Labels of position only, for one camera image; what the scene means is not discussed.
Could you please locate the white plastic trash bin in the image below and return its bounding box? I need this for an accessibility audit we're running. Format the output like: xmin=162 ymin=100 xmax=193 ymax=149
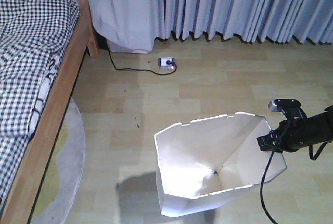
xmin=154 ymin=112 xmax=287 ymax=217

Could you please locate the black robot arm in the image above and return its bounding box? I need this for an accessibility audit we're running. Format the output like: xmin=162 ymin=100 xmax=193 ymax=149
xmin=257 ymin=106 xmax=332 ymax=153

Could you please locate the grey round rug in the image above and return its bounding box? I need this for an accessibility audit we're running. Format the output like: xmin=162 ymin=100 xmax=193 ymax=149
xmin=30 ymin=99 xmax=86 ymax=223

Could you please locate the black white checkered bedding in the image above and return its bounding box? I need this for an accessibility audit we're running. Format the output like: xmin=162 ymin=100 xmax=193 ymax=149
xmin=1 ymin=0 xmax=80 ymax=201

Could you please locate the wooden bed frame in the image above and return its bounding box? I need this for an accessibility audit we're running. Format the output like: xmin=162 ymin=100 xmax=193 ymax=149
xmin=1 ymin=0 xmax=99 ymax=223

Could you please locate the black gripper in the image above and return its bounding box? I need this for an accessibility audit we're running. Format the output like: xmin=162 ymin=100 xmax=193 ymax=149
xmin=257 ymin=120 xmax=294 ymax=153

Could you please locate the light grey curtain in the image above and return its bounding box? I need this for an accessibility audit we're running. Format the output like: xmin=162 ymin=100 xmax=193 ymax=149
xmin=88 ymin=0 xmax=332 ymax=54

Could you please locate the floor power outlet box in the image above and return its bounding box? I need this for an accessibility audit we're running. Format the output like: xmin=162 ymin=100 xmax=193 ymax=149
xmin=158 ymin=57 xmax=175 ymax=69

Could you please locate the black power cord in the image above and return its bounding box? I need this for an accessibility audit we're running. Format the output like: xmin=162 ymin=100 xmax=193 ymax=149
xmin=107 ymin=48 xmax=177 ymax=76

